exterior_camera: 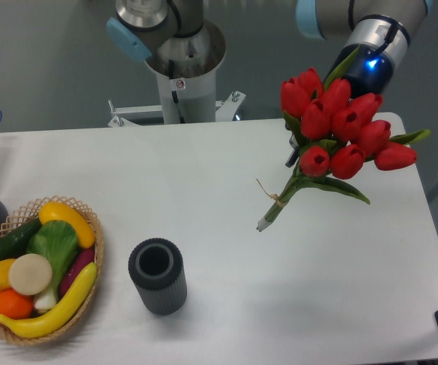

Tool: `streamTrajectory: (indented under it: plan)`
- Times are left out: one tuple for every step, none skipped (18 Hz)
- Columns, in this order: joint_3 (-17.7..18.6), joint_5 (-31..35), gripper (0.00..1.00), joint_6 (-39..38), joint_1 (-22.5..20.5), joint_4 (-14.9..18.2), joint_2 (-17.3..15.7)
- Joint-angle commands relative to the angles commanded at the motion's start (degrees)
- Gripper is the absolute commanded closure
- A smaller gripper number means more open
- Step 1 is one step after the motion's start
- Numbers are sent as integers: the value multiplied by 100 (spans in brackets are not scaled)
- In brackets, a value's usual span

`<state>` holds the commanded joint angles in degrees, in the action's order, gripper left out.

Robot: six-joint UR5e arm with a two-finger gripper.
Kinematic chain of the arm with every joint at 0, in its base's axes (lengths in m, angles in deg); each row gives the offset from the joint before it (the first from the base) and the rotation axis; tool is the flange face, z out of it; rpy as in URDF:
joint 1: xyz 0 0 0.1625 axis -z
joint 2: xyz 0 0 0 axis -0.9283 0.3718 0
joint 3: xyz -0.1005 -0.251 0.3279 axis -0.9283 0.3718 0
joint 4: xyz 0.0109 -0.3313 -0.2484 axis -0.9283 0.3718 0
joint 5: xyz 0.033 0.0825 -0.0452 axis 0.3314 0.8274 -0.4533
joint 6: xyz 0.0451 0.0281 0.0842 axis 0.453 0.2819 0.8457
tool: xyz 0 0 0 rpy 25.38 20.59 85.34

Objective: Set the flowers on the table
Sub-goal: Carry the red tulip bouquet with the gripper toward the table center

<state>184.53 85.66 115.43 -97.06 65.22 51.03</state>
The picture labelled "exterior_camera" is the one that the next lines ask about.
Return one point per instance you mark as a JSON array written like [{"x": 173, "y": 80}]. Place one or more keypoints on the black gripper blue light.
[{"x": 368, "y": 70}]

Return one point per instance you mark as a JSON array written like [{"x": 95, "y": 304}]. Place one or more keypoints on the red tulip bouquet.
[{"x": 336, "y": 136}]

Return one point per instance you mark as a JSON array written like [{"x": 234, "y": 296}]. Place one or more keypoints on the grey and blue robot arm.
[{"x": 372, "y": 23}]

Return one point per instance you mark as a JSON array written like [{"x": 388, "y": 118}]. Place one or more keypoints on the dark grey ribbed vase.
[{"x": 156, "y": 268}]

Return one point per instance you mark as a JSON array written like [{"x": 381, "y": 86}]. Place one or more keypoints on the purple eggplant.
[{"x": 83, "y": 258}]

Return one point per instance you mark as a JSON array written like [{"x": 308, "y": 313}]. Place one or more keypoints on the yellow squash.
[{"x": 57, "y": 211}]

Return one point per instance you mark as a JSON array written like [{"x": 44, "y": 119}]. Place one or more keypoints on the green bok choy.
[{"x": 56, "y": 241}]

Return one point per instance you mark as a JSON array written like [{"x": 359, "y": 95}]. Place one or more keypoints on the woven wicker basket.
[{"x": 29, "y": 212}]

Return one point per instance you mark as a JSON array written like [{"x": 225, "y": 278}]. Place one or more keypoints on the beige round mushroom cap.
[{"x": 30, "y": 274}]

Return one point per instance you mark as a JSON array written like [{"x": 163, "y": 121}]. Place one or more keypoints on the green cucumber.
[{"x": 15, "y": 242}]

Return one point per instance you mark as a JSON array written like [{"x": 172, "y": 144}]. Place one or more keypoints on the yellow banana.
[{"x": 61, "y": 313}]

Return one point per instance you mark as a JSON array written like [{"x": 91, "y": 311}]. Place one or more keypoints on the orange fruit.
[{"x": 15, "y": 305}]

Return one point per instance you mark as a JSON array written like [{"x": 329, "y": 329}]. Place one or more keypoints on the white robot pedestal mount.
[{"x": 185, "y": 70}]

